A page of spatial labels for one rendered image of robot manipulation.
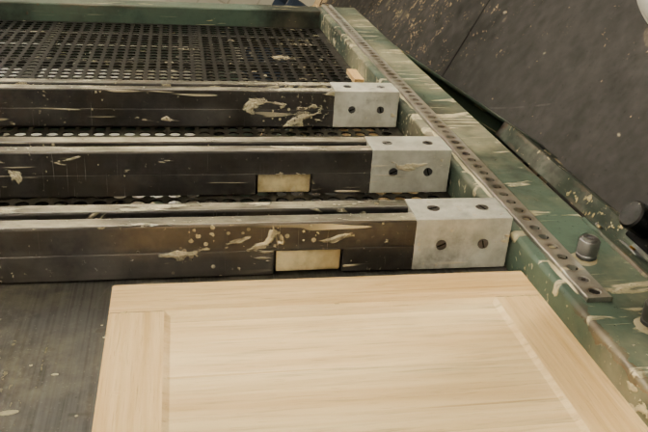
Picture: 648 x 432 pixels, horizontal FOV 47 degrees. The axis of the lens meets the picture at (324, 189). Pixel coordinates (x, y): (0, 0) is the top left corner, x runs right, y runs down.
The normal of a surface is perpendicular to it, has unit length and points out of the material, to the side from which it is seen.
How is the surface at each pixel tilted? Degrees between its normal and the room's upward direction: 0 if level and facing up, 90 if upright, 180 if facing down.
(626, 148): 0
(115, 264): 90
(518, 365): 59
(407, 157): 90
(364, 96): 90
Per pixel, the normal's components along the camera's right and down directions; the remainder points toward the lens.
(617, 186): -0.81, -0.46
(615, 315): 0.07, -0.91
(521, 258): -0.98, 0.01
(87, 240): 0.18, 0.41
